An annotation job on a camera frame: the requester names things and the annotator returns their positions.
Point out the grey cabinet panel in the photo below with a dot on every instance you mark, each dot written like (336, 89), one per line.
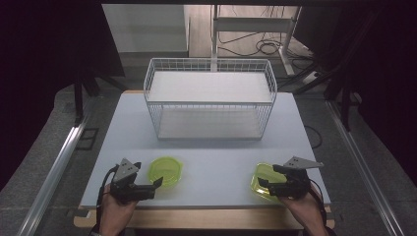
(144, 28)

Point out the round green translucent plate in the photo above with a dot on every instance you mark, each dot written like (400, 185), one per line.
(165, 170)

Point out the dark curtain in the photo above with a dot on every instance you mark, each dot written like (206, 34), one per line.
(39, 65)
(387, 82)

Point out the silver metal rail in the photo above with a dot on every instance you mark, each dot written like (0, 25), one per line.
(54, 173)
(362, 160)

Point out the black metal stand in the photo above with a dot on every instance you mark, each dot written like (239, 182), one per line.
(344, 98)
(78, 98)

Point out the person's left hand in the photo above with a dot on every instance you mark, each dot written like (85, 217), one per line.
(114, 213)

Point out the person's right hand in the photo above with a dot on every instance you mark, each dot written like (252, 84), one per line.
(308, 208)

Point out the white metal desk frame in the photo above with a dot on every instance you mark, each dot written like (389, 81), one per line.
(252, 24)

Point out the black floor bracket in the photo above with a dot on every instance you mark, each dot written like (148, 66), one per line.
(88, 139)

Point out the square green translucent plate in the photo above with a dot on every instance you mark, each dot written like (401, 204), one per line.
(262, 172)

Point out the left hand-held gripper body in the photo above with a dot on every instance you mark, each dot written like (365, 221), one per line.
(126, 172)

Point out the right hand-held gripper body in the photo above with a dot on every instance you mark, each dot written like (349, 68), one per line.
(296, 183)

